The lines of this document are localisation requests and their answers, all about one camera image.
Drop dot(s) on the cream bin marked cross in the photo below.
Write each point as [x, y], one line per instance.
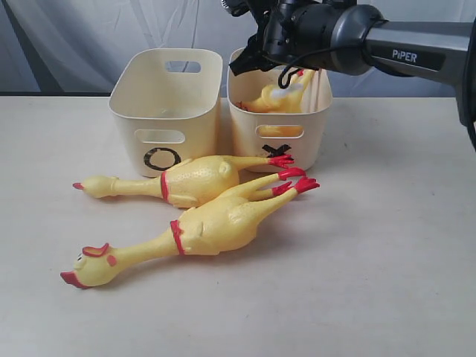
[275, 134]

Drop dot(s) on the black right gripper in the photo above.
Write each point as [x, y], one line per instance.
[270, 44]

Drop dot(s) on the cream bin marked circle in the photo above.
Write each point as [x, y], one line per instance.
[166, 105]

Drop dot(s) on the rubber chicken with white tape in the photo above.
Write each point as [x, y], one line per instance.
[273, 99]

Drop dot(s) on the blue-grey backdrop curtain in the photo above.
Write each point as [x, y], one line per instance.
[83, 46]

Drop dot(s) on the large rubber chicken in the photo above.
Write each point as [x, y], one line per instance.
[226, 223]

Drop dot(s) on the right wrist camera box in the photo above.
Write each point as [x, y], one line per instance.
[237, 8]

